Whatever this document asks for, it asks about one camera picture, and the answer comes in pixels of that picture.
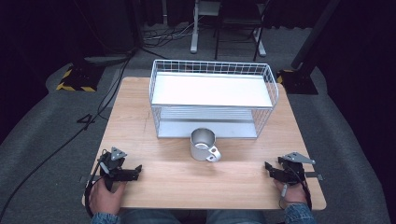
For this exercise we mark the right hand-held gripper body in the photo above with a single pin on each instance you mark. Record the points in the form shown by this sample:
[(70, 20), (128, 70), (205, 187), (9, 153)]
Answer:
[(294, 168)]

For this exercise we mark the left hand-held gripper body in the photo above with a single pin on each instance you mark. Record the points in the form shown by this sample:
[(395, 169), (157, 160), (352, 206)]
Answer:
[(113, 165)]

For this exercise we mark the silver metal mug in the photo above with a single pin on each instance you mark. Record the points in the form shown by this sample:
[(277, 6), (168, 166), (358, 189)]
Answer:
[(199, 151)]

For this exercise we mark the person's right hand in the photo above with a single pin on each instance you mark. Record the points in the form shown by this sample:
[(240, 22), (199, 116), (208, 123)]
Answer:
[(292, 193)]

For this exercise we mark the person's left hand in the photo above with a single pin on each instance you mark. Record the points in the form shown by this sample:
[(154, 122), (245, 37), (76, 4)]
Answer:
[(104, 199)]

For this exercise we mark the grey tape strip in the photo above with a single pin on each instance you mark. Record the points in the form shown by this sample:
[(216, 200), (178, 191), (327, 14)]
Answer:
[(315, 176)]

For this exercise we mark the person's right leg in jeans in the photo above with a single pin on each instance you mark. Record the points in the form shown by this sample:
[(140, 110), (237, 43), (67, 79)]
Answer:
[(235, 217)]

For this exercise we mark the black stand base hazard stripes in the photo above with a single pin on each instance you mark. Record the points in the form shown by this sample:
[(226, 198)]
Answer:
[(79, 77), (297, 81)]

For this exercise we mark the white desk leg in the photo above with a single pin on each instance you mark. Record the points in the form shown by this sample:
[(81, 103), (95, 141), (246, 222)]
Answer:
[(195, 31), (260, 42)]

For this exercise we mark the black slanted stand pole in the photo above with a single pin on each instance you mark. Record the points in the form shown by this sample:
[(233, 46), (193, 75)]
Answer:
[(314, 34)]

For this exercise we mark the black metal chair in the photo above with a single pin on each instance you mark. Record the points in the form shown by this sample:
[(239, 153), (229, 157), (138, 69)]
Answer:
[(239, 21)]

